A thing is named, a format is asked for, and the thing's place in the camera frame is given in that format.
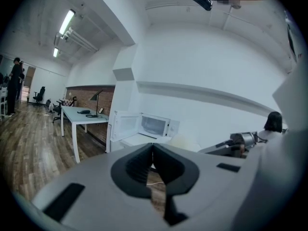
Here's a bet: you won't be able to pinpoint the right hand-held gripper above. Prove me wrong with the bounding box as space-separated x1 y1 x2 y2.
216 131 268 159

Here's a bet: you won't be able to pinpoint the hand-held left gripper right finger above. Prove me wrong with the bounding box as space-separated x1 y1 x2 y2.
152 143 200 227

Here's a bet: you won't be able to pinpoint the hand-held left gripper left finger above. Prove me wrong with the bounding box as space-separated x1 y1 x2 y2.
110 142 154 199

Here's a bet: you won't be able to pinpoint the white microwave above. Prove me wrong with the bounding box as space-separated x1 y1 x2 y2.
108 110 180 149

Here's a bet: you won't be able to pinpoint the white counter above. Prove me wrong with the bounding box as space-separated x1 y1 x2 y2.
105 132 174 154

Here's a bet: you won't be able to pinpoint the white table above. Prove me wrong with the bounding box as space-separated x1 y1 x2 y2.
60 105 110 164

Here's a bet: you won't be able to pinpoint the black desk lamp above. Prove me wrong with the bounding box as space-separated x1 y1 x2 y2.
90 89 104 118

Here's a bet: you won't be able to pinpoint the checkered cushion chair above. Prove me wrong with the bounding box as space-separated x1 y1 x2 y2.
61 96 78 107

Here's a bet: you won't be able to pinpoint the black office chair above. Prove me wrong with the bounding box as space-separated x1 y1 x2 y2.
32 86 46 104
52 99 64 124

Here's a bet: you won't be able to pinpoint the white ceiling pipes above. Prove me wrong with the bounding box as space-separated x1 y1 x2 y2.
61 27 100 53

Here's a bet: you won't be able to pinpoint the long ceiling light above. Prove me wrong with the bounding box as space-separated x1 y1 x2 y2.
59 9 76 35

